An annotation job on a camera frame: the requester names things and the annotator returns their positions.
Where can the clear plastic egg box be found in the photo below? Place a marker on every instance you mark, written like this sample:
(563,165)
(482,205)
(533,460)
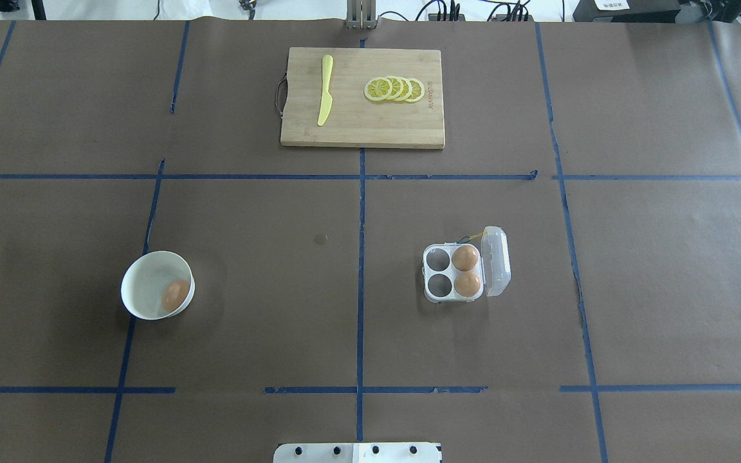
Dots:
(494,267)

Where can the brown egg from bowl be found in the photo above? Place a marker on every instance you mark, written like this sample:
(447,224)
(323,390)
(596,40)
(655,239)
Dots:
(174,295)

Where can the upper brown egg in box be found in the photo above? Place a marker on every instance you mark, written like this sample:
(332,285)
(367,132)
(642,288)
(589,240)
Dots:
(465,258)

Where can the brown egg in box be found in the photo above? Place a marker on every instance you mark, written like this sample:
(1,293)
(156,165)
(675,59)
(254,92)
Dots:
(465,258)
(468,284)

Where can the lower brown egg in box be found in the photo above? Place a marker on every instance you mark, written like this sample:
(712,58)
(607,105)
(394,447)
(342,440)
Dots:
(468,284)

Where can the wooden cutting board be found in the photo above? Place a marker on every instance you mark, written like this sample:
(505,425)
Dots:
(354,121)

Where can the front lemon slice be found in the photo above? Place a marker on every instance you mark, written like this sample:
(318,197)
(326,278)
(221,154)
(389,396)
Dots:
(378,89)

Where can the lemon slice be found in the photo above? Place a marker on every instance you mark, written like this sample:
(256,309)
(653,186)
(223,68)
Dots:
(406,92)
(396,88)
(378,89)
(417,91)

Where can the back lemon slice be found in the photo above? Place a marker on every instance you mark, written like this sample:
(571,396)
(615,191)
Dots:
(417,91)

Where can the yellow plastic knife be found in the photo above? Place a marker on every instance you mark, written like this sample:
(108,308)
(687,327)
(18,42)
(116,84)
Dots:
(326,99)

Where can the white bowl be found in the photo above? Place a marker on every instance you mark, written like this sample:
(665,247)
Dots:
(145,280)

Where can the aluminium frame post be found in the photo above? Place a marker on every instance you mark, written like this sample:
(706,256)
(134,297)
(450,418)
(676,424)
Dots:
(361,14)

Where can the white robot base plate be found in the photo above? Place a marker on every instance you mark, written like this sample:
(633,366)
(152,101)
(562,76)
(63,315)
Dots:
(359,452)

